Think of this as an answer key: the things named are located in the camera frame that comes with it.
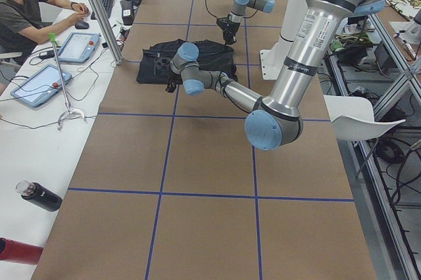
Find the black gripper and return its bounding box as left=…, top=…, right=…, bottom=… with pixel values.
left=165, top=74, right=180, bottom=93
left=216, top=16, right=241, bottom=45

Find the black graphic t-shirt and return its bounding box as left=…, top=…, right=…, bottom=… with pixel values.
left=136, top=39, right=237, bottom=85

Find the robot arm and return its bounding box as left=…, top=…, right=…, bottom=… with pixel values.
left=216, top=0, right=275, bottom=45
left=170, top=0, right=385, bottom=151

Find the black box with label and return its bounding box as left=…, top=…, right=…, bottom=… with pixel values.
left=120, top=0, right=134, bottom=26

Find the far blue teach pendant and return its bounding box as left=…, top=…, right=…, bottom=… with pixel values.
left=57, top=32, right=101, bottom=64

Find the blue teach pendant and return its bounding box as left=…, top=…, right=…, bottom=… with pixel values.
left=57, top=32, right=101, bottom=64
left=10, top=64, right=61, bottom=108

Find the black keyboard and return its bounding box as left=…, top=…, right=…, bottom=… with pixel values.
left=90, top=0, right=116, bottom=20

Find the black computer mouse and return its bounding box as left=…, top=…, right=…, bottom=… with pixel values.
left=74, top=21, right=89, bottom=30

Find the camouflage cloth pile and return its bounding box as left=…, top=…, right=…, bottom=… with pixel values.
left=330, top=32, right=374, bottom=65

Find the metal stand with green tip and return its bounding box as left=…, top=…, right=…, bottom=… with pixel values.
left=49, top=33, right=86, bottom=131

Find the near blue teach pendant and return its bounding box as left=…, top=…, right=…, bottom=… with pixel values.
left=10, top=64, right=61, bottom=108

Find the white plastic chair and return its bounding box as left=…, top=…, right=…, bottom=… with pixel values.
left=324, top=95, right=405, bottom=141

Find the seated person in grey shirt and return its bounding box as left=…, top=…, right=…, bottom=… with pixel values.
left=1, top=0, right=89, bottom=65

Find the black water bottle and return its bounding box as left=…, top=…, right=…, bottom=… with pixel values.
left=15, top=180, right=62, bottom=212

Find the red bottle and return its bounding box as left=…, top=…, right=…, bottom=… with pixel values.
left=0, top=238, right=43, bottom=265

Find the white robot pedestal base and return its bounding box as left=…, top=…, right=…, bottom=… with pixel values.
left=260, top=0, right=307, bottom=80

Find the aluminium frame post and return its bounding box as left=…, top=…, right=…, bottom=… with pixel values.
left=88, top=0, right=123, bottom=65

